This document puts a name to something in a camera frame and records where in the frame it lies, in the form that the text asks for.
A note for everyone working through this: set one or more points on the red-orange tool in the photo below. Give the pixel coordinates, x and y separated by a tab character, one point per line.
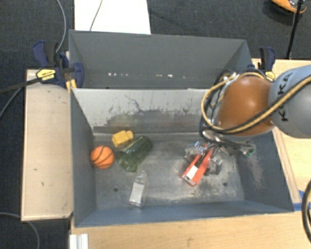
197	170

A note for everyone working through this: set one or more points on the yellow toy block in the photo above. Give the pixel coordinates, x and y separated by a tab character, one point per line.
121	137

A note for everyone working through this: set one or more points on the orange toy basketball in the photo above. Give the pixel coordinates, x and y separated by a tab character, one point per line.
102	157

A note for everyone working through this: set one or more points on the grey metal bin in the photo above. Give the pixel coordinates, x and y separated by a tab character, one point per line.
171	165

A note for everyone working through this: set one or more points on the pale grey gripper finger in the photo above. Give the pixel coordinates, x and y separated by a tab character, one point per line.
215	165
194	150

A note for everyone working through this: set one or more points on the clear glass shaker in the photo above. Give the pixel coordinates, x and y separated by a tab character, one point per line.
138	191

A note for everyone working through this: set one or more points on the green clear glass cup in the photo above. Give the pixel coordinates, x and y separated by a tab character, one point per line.
134	153

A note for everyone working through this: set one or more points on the pale wood board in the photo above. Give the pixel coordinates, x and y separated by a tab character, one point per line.
46	152

